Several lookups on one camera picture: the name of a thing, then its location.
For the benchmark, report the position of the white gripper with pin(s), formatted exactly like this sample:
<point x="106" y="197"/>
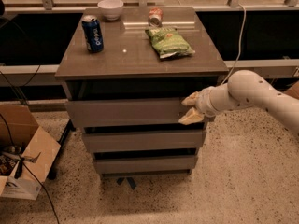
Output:
<point x="205" y="102"/>

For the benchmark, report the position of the grey top drawer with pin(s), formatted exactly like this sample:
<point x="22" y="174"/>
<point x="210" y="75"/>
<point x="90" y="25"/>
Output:
<point x="104" y="113"/>

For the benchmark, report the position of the grey drawer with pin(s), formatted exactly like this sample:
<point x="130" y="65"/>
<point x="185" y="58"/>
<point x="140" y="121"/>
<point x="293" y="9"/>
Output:
<point x="104" y="113"/>
<point x="174" y="163"/>
<point x="113" y="142"/>

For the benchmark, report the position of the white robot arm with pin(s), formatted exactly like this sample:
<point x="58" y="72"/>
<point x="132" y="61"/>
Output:
<point x="244" y="89"/>

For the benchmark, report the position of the grey bottom drawer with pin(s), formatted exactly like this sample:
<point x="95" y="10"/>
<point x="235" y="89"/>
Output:
<point x="174" y="163"/>

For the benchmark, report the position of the grey drawer cabinet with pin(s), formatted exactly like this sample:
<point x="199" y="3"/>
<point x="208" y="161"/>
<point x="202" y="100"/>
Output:
<point x="129" y="68"/>

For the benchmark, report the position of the grey middle drawer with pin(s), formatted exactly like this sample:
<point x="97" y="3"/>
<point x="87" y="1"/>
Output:
<point x="113" y="142"/>

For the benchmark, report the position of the green chip bag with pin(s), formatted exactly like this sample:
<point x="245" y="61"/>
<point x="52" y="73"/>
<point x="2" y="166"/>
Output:
<point x="169" y="43"/>

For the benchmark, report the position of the blue tape cross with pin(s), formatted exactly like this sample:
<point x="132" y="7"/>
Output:
<point x="129" y="180"/>

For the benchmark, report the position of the red white tipped can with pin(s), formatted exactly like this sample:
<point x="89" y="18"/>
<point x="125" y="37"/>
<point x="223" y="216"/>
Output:
<point x="155" y="17"/>

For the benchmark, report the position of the blue Pepsi can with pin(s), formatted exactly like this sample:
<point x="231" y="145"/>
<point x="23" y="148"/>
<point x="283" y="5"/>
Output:
<point x="93" y="35"/>

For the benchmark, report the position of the white bowl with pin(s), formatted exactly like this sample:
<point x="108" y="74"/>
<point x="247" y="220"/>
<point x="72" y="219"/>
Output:
<point x="111" y="9"/>

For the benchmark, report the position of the cardboard box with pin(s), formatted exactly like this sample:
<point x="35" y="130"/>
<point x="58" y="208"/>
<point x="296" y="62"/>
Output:
<point x="27" y="153"/>

